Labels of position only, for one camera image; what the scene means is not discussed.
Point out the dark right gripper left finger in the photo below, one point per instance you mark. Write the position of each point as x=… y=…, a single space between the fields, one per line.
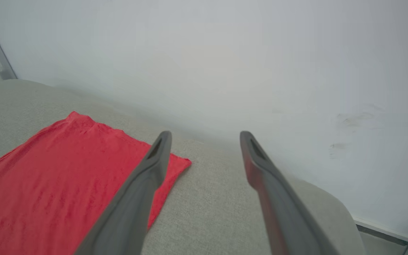
x=129 y=212

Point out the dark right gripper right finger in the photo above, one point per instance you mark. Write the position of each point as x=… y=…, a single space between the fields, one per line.
x=285 y=216

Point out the red white sports jersey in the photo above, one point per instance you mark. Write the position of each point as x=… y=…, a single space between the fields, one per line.
x=55 y=184

